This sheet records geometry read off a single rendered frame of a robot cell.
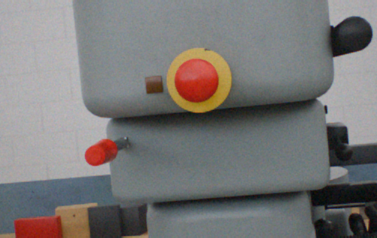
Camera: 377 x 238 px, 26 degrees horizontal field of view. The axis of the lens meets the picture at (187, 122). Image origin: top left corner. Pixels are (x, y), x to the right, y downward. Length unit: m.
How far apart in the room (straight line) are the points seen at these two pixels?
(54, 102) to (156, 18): 4.62
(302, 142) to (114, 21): 0.24
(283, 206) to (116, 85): 0.25
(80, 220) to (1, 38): 1.35
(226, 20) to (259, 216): 0.25
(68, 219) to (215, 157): 4.07
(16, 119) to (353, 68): 2.18
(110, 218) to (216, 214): 3.93
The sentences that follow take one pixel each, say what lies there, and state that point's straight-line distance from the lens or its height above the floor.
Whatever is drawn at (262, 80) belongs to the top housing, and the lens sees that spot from 0.78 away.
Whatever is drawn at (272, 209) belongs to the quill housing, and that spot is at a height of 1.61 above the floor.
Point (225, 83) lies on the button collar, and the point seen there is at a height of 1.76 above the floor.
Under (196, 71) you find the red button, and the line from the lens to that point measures 0.73.
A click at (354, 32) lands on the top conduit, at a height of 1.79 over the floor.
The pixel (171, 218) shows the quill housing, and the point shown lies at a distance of 0.94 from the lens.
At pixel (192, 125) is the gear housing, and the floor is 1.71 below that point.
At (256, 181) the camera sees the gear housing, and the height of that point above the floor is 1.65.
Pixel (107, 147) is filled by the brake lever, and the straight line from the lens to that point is 0.77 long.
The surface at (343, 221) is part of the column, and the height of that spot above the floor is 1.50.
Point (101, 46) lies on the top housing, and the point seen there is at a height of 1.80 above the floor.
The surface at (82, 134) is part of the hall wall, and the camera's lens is 5.36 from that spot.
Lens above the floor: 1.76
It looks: 3 degrees down
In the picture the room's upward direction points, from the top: 5 degrees counter-clockwise
